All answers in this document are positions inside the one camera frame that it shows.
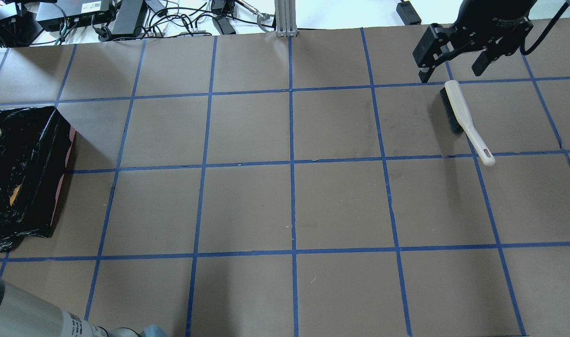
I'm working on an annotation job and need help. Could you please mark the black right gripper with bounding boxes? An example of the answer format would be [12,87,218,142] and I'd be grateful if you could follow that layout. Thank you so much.
[412,0,536,83]

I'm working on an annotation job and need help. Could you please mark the white hand brush black bristles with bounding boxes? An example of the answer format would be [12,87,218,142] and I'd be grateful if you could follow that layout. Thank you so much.
[440,80,496,167]

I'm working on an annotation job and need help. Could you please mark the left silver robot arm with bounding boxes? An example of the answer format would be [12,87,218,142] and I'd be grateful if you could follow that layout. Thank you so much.
[0,277,167,337]

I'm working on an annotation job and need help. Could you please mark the black trash bag bin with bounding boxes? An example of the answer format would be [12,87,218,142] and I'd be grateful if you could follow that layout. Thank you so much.
[0,105,75,253]

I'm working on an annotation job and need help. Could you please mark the black power adapter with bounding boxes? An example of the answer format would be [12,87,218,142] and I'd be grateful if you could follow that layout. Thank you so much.
[111,0,146,40]

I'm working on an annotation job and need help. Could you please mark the aluminium frame post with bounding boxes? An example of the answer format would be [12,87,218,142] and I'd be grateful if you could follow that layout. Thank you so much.
[274,0,298,37]

